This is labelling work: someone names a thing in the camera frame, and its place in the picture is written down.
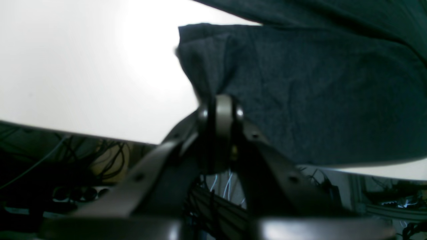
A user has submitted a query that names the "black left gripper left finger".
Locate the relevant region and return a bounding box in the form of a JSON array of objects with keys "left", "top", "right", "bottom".
[{"left": 40, "top": 98, "right": 214, "bottom": 240}]

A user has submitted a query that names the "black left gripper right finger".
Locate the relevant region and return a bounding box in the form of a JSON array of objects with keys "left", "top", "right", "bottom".
[{"left": 231, "top": 98, "right": 396, "bottom": 240}]

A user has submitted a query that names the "dark navy long-sleeve T-shirt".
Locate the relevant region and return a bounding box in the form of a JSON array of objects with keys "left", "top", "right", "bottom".
[{"left": 177, "top": 0, "right": 427, "bottom": 165}]

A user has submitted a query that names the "aluminium frame rail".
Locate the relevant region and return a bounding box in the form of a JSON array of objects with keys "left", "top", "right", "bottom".
[{"left": 349, "top": 174, "right": 426, "bottom": 222}]

